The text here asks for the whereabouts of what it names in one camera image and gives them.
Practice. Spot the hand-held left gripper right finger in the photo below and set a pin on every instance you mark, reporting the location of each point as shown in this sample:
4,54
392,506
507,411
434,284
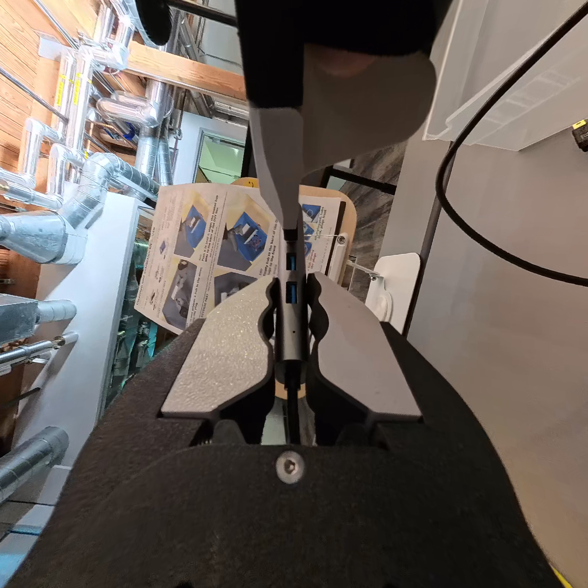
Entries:
363,363

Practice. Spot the printed instruction sheet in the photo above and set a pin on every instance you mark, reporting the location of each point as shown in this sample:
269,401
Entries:
206,239

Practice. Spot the white stand base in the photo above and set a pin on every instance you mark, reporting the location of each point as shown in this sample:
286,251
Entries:
399,275

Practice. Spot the silver air duct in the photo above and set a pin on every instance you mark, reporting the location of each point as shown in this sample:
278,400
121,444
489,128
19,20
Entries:
36,234

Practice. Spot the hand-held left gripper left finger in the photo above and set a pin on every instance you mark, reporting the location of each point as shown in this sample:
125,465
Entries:
216,363

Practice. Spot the person's right hand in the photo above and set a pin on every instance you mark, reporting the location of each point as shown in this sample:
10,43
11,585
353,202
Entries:
344,62

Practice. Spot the grey metal usb hub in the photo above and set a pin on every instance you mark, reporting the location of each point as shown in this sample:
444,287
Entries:
291,335

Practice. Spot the clear plastic bin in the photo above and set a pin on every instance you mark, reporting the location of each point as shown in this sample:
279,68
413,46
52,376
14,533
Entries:
528,92

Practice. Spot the wooden sheet board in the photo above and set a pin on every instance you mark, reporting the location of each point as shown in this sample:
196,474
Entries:
351,216

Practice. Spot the black floor lamp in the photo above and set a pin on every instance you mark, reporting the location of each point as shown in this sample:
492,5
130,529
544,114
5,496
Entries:
151,23

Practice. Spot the wooden post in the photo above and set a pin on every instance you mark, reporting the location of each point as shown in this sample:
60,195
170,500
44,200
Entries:
183,73

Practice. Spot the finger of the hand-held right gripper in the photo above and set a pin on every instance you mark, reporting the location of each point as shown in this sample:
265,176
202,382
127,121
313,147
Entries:
280,151
376,110

